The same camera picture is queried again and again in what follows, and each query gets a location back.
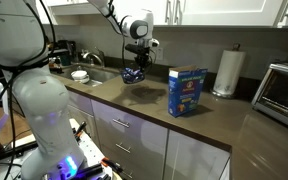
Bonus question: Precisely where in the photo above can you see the chrome sink faucet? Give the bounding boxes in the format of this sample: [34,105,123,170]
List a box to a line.
[81,49,106,68]

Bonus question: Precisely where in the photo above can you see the silver toaster oven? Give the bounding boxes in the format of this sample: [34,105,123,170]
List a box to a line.
[251,55,288,135]

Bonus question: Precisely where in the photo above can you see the silver cabinet door handles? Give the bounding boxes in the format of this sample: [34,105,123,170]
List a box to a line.
[164,0,182,26]
[273,0,288,28]

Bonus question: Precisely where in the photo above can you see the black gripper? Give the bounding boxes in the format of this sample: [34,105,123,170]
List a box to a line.
[134,52,151,72]

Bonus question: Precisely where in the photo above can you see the white perforated mounting table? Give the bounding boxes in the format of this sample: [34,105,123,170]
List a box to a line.
[0,118,113,180]

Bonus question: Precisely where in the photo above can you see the white paper towel roll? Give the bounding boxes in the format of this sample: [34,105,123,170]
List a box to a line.
[213,49,247,98]

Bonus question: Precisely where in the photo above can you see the orange handled pliers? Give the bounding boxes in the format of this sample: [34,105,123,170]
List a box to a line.
[100,156,124,175]

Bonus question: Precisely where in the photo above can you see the silver drawer handle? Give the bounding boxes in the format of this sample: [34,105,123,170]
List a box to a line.
[112,117,131,129]
[114,142,132,155]

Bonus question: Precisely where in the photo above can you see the blue snack packets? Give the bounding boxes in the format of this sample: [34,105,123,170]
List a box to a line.
[122,67,144,82]

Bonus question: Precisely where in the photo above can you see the grey lower cabinets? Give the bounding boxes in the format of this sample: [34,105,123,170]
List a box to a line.
[66,89,232,180]

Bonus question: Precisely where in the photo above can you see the white upper cabinets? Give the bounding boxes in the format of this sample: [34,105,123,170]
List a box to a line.
[45,0,288,28]

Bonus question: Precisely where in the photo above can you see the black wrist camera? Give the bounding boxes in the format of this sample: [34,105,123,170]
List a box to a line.
[124,43,151,55]

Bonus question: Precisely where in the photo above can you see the steel kitchen sink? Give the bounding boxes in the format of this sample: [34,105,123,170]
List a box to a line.
[58,64,120,88]

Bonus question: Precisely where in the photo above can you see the white wall outlet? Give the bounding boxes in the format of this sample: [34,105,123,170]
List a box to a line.
[155,46,165,62]

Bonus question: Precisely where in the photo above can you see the black coffee maker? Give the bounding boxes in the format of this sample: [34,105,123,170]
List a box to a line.
[56,39,79,67]

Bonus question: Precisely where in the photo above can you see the blue cardboard cereal box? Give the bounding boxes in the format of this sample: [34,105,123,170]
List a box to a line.
[167,65,209,118]

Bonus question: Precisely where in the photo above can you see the blue bag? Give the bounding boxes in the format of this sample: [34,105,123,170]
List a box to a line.
[119,66,146,85]

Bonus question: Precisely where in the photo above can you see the metal paper towel holder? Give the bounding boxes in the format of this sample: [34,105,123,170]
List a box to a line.
[210,42,242,100]

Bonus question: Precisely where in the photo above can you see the white bowl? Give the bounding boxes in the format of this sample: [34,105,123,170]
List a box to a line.
[70,69,91,85]

